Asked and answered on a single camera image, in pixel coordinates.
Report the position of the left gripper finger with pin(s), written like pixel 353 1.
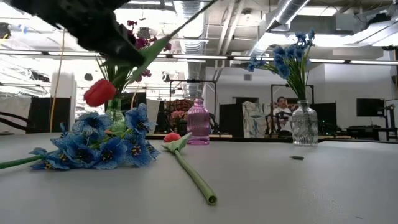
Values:
pixel 127 34
pixel 127 54

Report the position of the purple artificial flower bunch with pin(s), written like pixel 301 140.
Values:
pixel 146 73
pixel 140 42

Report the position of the red artificial tulip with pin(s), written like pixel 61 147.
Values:
pixel 192 174
pixel 99 92

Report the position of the large-blossom blue flower bunch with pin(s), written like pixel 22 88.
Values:
pixel 109 154

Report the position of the black background robot arm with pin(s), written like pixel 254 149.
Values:
pixel 269 124

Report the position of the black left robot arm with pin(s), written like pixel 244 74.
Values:
pixel 40 9

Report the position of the green glass vase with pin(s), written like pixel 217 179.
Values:
pixel 114 113

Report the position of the pink background flowers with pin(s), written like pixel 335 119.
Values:
pixel 178 115

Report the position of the pink ribbed glass vase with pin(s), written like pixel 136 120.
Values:
pixel 198 124

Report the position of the clear ribbed glass vase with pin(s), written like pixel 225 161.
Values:
pixel 304 127

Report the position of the dark patterned tapestry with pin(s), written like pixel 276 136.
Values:
pixel 180 105

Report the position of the black partition panel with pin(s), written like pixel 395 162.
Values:
pixel 40 115
pixel 231 121
pixel 326 115

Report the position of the white curtain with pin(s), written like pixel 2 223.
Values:
pixel 15 109

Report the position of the white and blue cloth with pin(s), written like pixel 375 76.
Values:
pixel 253 119

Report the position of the small-blossom blue flower bunch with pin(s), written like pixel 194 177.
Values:
pixel 281 67

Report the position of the person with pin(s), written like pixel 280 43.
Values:
pixel 281 113

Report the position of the dark green stem piece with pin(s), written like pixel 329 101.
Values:
pixel 297 157

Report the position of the black office desk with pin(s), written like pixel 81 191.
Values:
pixel 363 128

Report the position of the black computer monitor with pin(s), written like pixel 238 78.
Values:
pixel 370 107

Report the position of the white whiteboard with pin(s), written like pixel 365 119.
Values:
pixel 395 119

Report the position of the ribbed ceiling air duct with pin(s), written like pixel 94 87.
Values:
pixel 191 46

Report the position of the wall air vent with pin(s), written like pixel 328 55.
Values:
pixel 247 77

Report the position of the silver ceiling air duct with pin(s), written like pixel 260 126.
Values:
pixel 289 11

